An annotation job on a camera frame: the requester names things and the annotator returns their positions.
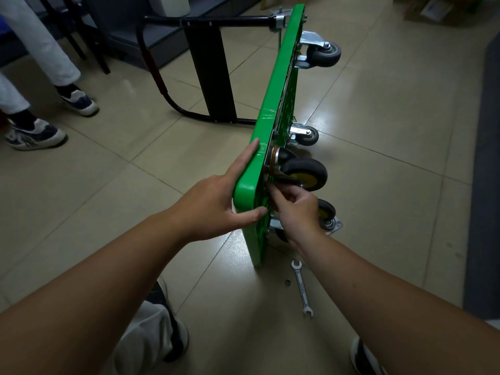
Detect person's left hand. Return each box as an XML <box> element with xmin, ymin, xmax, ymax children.
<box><xmin>168</xmin><ymin>137</ymin><xmax>269</xmax><ymax>243</ymax></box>

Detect person's right hand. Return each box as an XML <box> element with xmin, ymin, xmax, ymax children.
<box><xmin>267</xmin><ymin>182</ymin><xmax>325</xmax><ymax>251</ymax></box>

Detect silver wrench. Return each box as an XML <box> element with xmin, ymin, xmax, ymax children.
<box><xmin>291</xmin><ymin>260</ymin><xmax>315</xmax><ymax>319</ymax></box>

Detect green platform trolley deck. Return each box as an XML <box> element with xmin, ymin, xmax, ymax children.
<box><xmin>135</xmin><ymin>3</ymin><xmax>307</xmax><ymax>268</ymax></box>

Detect person's left forearm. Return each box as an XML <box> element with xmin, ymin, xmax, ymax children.
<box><xmin>0</xmin><ymin>210</ymin><xmax>188</xmax><ymax>375</ymax></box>

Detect person's right forearm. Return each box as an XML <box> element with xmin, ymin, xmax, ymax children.
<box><xmin>296</xmin><ymin>234</ymin><xmax>500</xmax><ymax>375</ymax></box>

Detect person's dark shoe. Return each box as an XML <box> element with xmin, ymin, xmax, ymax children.
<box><xmin>349</xmin><ymin>336</ymin><xmax>385</xmax><ymax>375</ymax></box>
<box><xmin>145</xmin><ymin>278</ymin><xmax>190</xmax><ymax>364</ymax></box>

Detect person's light trousers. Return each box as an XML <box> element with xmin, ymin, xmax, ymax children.
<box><xmin>101</xmin><ymin>300</ymin><xmax>500</xmax><ymax>375</ymax></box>

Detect white box on shelf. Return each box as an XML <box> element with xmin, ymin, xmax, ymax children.
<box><xmin>147</xmin><ymin>0</ymin><xmax>191</xmax><ymax>18</ymax></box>

